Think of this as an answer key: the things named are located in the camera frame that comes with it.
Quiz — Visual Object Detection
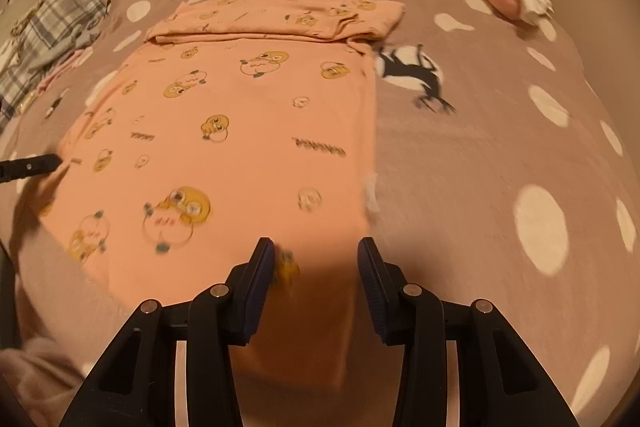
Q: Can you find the blue plaid cloth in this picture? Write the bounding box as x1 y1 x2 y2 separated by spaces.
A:
0 0 111 128

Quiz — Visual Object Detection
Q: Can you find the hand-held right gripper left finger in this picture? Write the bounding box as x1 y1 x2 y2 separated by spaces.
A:
60 237 276 427

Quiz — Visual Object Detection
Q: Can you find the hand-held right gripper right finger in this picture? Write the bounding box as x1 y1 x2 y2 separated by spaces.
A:
356 237 581 427

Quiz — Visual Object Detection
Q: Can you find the mauve polka dot blanket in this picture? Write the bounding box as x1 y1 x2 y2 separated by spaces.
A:
0 0 636 427

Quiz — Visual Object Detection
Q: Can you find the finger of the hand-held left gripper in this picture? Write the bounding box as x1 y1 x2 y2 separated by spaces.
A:
0 153 63 184

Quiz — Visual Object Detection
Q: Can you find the person's pink fuzzy clothing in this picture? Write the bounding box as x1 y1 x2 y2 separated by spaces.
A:
0 337 87 427

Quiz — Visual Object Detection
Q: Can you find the light pink cloth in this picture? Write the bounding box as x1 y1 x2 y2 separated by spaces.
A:
39 48 97 94

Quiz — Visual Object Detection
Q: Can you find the orange cartoon print garment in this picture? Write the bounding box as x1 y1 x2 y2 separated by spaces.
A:
42 0 406 388

